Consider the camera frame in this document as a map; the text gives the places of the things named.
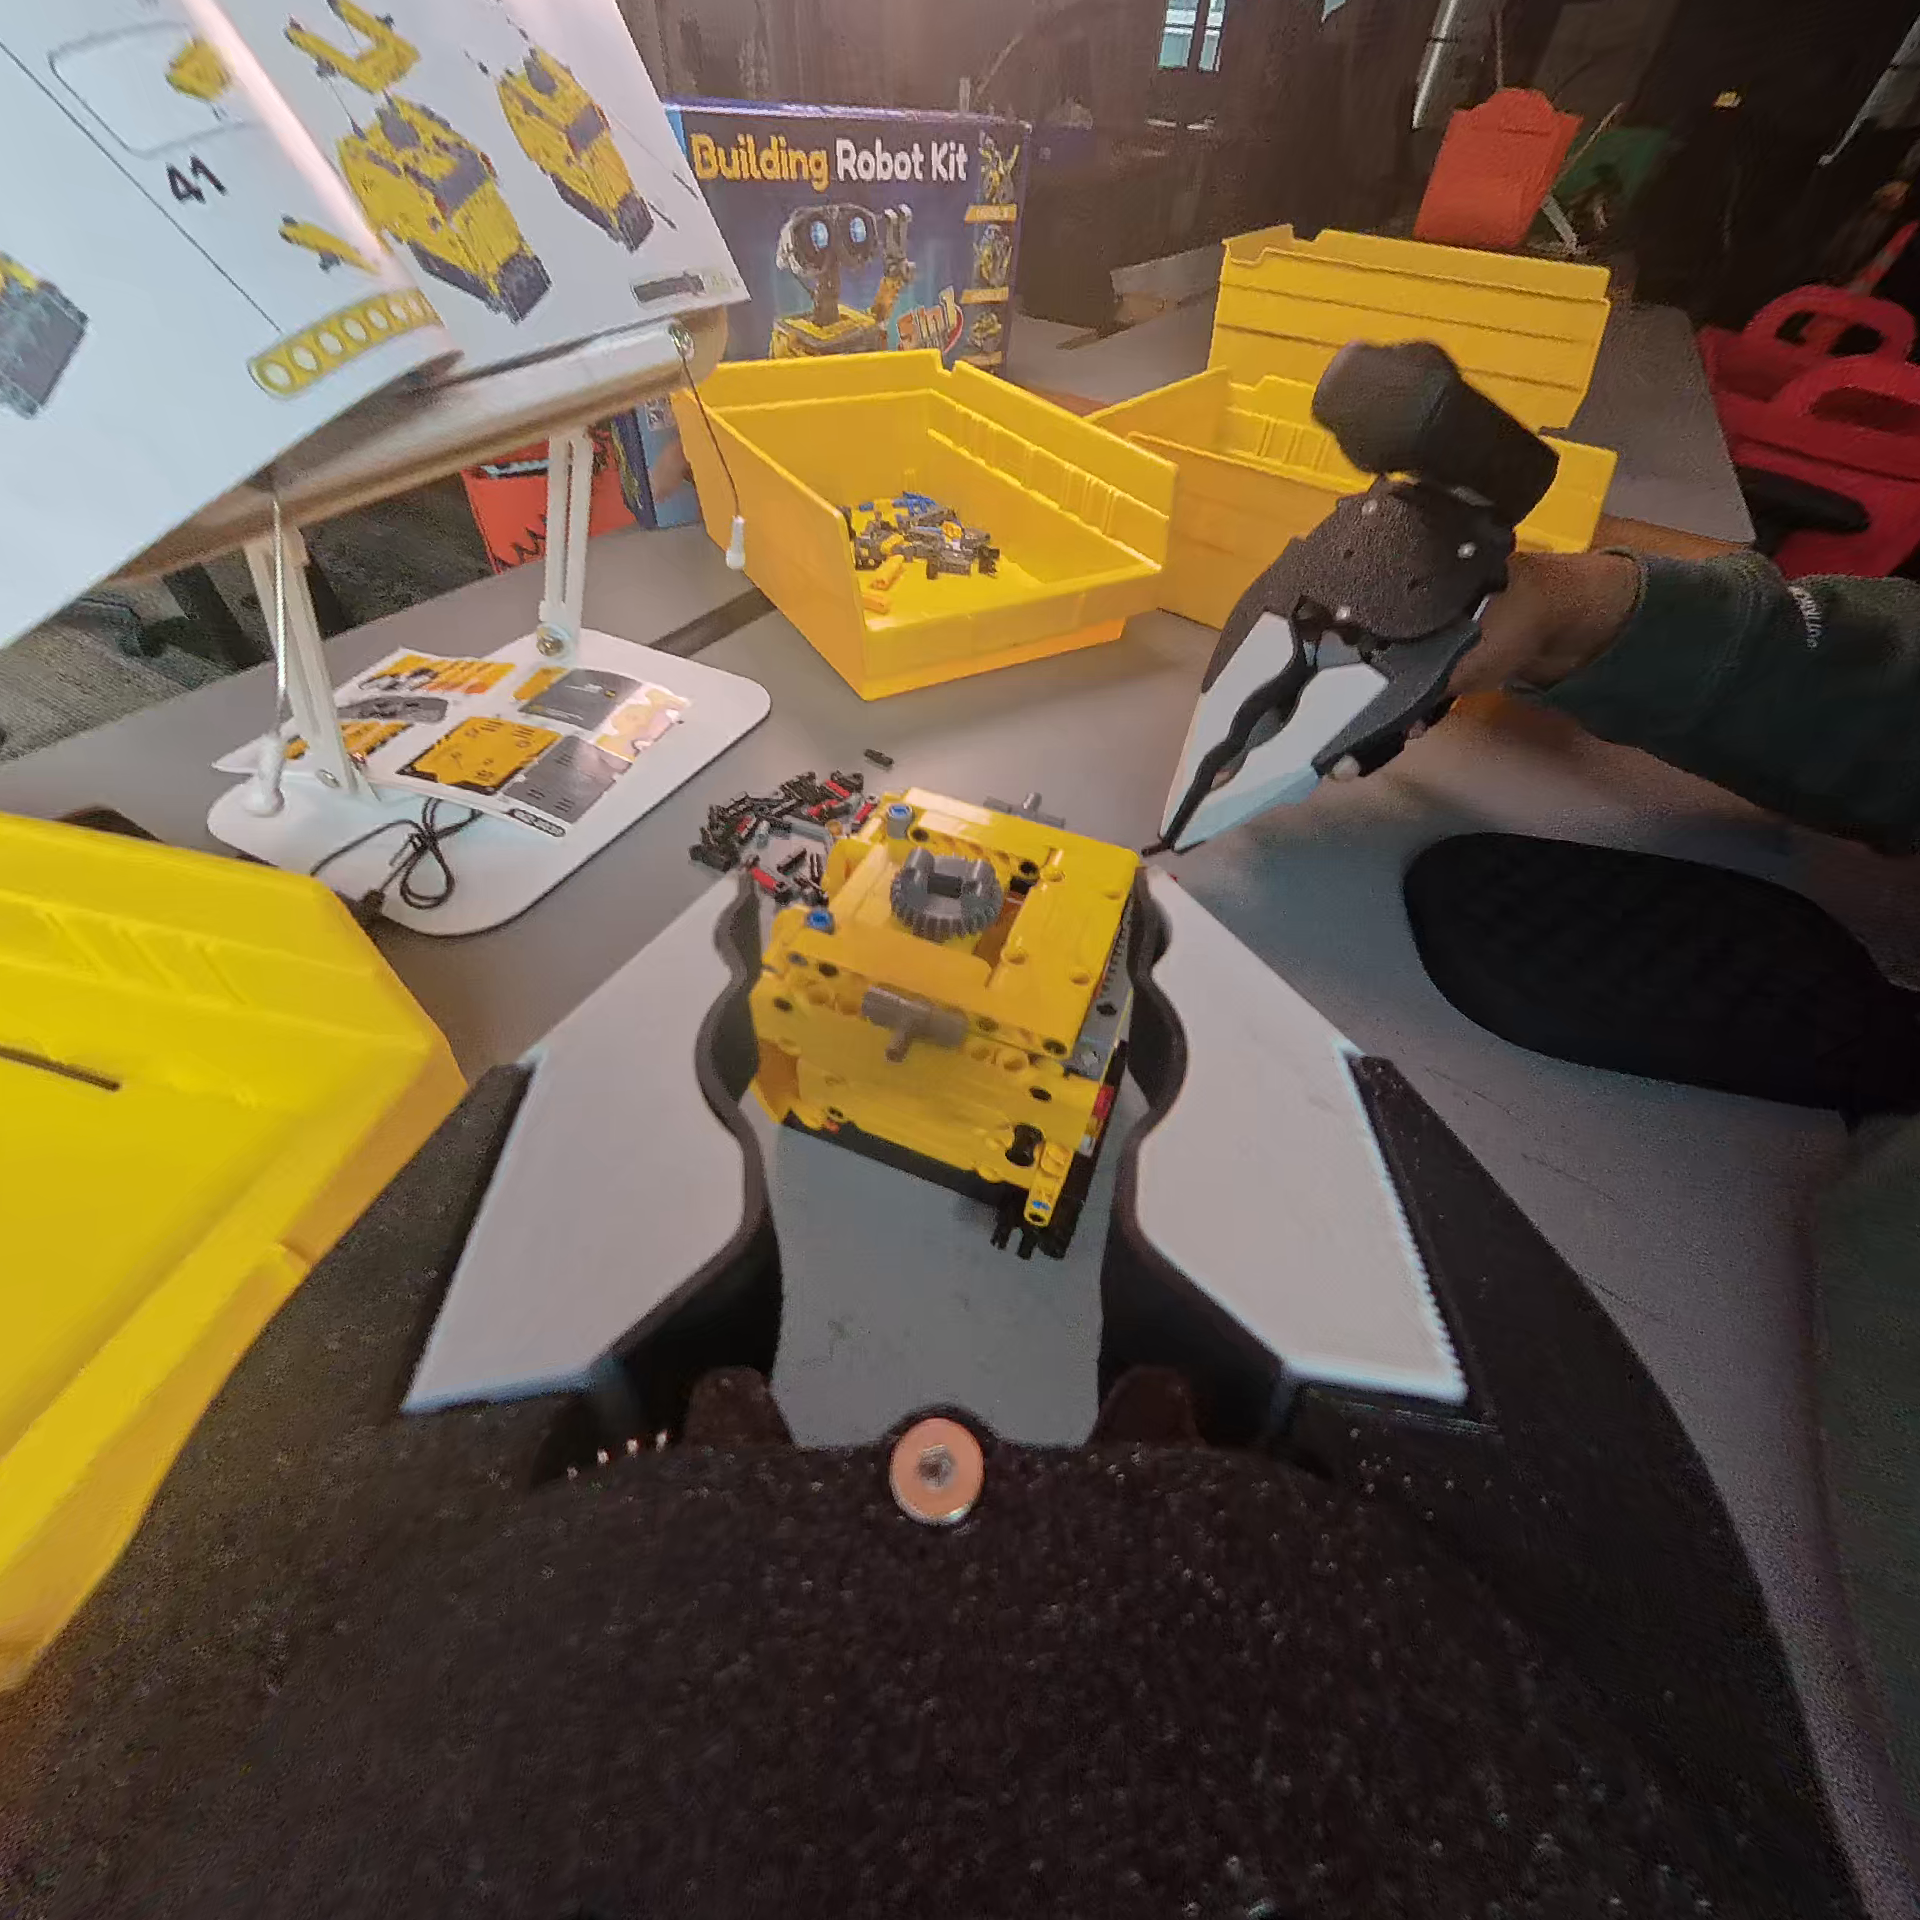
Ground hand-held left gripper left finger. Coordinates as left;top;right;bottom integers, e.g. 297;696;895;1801
401;877;784;1417

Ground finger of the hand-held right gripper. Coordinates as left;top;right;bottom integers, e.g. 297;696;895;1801
1175;669;1392;852
1163;608;1307;845

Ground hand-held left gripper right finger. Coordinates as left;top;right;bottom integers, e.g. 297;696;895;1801
1106;866;1472;1403

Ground yellow lego model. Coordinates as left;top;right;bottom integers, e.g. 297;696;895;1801
745;786;1145;1261

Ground lego instruction booklet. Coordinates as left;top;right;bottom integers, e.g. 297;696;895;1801
0;0;749;647

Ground person's right forearm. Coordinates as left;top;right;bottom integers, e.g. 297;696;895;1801
1546;547;1920;857

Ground pile of mixed lego pieces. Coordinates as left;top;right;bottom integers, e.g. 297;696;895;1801
839;492;1009;595

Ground small black red lego pieces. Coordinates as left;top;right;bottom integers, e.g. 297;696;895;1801
689;744;888;903

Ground person's right hand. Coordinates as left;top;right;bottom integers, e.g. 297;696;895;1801
1447;547;1644;701

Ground yellow plastic bin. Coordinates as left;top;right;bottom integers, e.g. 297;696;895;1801
0;810;471;1689
1088;369;1623;633
671;357;1183;701

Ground orange plastic bin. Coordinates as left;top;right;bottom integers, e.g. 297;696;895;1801
1413;88;1587;255

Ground red plastic bin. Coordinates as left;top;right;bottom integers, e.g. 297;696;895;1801
1703;287;1920;393
1727;352;1920;571

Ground wooden book stand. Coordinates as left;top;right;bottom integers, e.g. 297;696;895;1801
112;293;775;939

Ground dark blue toy box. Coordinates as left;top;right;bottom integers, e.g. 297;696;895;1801
664;97;1037;385

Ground orange printed box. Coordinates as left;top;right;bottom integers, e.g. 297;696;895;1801
461;428;640;577

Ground thin black cable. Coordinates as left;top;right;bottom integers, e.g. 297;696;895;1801
306;795;506;915

